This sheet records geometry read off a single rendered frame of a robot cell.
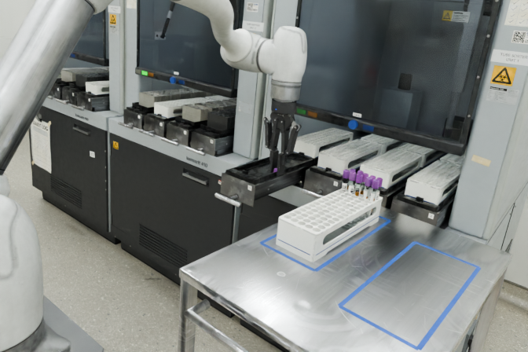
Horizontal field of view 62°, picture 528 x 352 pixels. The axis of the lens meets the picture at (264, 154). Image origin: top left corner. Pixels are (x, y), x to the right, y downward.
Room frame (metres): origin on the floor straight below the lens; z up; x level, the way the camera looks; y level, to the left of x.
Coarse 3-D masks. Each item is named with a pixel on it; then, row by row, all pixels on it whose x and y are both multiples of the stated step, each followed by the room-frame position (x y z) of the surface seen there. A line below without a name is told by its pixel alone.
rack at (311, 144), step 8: (328, 128) 1.75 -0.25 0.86; (336, 128) 1.77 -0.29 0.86; (304, 136) 1.59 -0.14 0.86; (312, 136) 1.61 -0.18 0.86; (320, 136) 1.61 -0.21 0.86; (328, 136) 1.63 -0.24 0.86; (336, 136) 1.65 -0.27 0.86; (344, 136) 1.66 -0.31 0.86; (352, 136) 1.71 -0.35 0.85; (296, 144) 1.53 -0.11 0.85; (304, 144) 1.51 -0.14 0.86; (312, 144) 1.49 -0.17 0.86; (320, 144) 1.51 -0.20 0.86; (328, 144) 1.65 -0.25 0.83; (336, 144) 1.66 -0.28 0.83; (304, 152) 1.51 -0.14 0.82; (312, 152) 1.49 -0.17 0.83
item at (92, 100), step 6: (78, 96) 2.21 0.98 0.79; (84, 96) 2.18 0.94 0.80; (90, 96) 2.15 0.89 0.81; (96, 96) 2.17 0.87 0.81; (102, 96) 2.20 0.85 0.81; (108, 96) 2.23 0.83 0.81; (78, 102) 2.21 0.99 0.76; (84, 102) 2.18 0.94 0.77; (90, 102) 2.14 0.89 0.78; (96, 102) 2.16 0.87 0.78; (102, 102) 2.19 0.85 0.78; (108, 102) 2.22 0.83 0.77; (78, 108) 2.13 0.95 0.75; (84, 108) 2.18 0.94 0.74; (90, 108) 2.14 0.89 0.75
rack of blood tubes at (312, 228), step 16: (336, 192) 1.01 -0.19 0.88; (304, 208) 0.89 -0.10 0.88; (320, 208) 0.91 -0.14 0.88; (336, 208) 0.91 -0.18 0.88; (352, 208) 0.92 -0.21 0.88; (368, 208) 0.95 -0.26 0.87; (288, 224) 0.82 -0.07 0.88; (304, 224) 0.82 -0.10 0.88; (320, 224) 0.82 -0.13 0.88; (336, 224) 0.83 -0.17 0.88; (352, 224) 0.92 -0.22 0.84; (368, 224) 0.96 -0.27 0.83; (288, 240) 0.81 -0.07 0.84; (304, 240) 0.79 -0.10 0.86; (320, 240) 0.79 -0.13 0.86; (336, 240) 0.84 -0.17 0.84; (304, 256) 0.79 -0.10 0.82; (320, 256) 0.79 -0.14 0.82
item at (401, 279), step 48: (240, 240) 0.83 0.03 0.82; (384, 240) 0.90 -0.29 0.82; (432, 240) 0.92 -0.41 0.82; (192, 288) 0.70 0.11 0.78; (240, 288) 0.66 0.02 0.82; (288, 288) 0.68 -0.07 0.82; (336, 288) 0.69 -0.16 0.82; (384, 288) 0.71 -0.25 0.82; (432, 288) 0.72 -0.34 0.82; (480, 288) 0.74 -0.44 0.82; (192, 336) 0.71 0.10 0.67; (288, 336) 0.55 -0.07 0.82; (336, 336) 0.56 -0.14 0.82; (384, 336) 0.58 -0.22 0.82; (432, 336) 0.59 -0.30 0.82; (480, 336) 0.88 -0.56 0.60
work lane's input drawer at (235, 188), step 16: (256, 160) 1.39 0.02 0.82; (288, 160) 1.47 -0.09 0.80; (304, 160) 1.48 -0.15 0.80; (224, 176) 1.26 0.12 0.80; (240, 176) 1.23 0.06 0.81; (256, 176) 1.28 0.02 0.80; (272, 176) 1.27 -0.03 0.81; (288, 176) 1.33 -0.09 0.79; (304, 176) 1.41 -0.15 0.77; (224, 192) 1.26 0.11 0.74; (240, 192) 1.22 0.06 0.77; (256, 192) 1.20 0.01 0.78; (272, 192) 1.26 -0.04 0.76
